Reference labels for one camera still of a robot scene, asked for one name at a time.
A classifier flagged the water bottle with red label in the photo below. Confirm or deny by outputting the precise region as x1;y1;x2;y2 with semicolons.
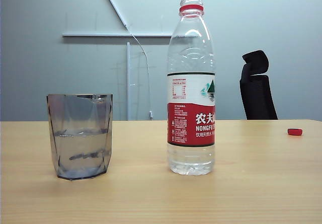
166;0;217;177

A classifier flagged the grey transparent faceted cup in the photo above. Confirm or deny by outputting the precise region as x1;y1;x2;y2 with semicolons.
46;93;114;181

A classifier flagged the white diagonal wall bar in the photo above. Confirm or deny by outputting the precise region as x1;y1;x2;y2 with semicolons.
99;0;132;29

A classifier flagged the white cord with pull weight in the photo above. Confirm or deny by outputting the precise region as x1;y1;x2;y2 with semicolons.
127;25;154;119

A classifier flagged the white horizontal wall rail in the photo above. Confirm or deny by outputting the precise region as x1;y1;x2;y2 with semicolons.
62;32;173;38

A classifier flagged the black office chair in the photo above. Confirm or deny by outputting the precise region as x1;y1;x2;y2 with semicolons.
238;49;279;120

